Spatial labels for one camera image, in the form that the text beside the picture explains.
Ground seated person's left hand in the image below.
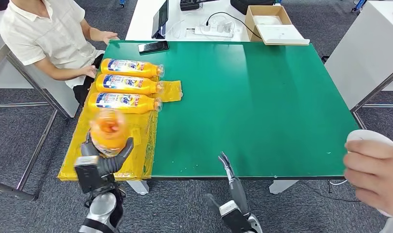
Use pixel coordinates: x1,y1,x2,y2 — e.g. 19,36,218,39
101,31,121,45

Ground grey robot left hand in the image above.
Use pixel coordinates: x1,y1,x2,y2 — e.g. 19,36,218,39
80,133,134,178

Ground seated person's right hand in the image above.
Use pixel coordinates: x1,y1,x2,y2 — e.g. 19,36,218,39
79,65,98,79

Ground operator's hand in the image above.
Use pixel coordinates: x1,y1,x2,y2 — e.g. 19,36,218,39
343,140,393,217

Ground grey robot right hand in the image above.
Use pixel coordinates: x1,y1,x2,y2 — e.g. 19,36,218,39
205,151,251,216

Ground orange detergent bottle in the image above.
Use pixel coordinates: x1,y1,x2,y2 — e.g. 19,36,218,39
87,92,164,115
100,58,165,79
96,74,164,96
88,109,130,158

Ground white round handheld device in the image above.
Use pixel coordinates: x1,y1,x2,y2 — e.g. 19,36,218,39
345,129,393,218

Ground black smartphone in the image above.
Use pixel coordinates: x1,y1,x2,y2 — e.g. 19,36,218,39
138,41,170,54

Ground white table foot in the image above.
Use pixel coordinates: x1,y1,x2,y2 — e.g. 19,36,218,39
268,179,299,195
126,181,150,196

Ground yellow taped cardboard sheet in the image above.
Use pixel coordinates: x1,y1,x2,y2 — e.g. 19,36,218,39
57,77,183,182

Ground white cabinet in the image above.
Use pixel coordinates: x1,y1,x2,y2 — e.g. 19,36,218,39
324,0,393,112
0,9,80,119

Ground pale grey panel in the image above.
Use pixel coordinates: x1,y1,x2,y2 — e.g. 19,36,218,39
378,217,393,233

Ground black tablet on stand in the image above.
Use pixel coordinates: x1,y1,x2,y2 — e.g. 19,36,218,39
151,0,169,40

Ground stainless steel table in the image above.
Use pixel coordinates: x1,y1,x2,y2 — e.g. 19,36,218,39
0,43,70,202

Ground seated person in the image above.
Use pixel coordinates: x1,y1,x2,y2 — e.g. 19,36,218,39
0,0,121,105

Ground black radio device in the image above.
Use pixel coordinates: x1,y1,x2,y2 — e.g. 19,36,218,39
180,0,221,12

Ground white power strip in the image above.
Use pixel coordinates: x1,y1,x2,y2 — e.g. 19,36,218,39
194,21,234,38

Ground brown cardboard box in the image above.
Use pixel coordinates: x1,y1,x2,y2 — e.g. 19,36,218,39
245,5,311,46

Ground black carrying case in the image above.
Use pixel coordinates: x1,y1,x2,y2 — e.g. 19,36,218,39
230,0,276,15

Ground white rounded device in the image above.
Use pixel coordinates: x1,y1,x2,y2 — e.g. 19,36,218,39
252,15,282,25

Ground white flat box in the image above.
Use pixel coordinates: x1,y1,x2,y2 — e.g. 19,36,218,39
257,24,310,45

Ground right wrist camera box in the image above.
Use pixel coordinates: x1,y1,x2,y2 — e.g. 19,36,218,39
218,200,252,233

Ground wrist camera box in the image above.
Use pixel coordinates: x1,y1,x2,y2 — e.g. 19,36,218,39
74,156,115,195
218,200,252,233

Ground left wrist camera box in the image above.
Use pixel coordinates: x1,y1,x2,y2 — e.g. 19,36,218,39
74,156,115,195

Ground black floor cable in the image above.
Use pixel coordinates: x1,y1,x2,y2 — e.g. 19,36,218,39
299,180,361,203

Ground thin white desk cable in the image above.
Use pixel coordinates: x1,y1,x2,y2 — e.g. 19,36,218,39
166,19,196,39

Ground steel table frame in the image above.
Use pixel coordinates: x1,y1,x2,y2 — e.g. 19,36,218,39
350,64,393,131

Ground black power cable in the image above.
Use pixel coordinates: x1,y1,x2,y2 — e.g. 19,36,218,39
205,12,263,40

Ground blue metal frame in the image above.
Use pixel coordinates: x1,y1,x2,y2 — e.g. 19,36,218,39
350,0,367,14

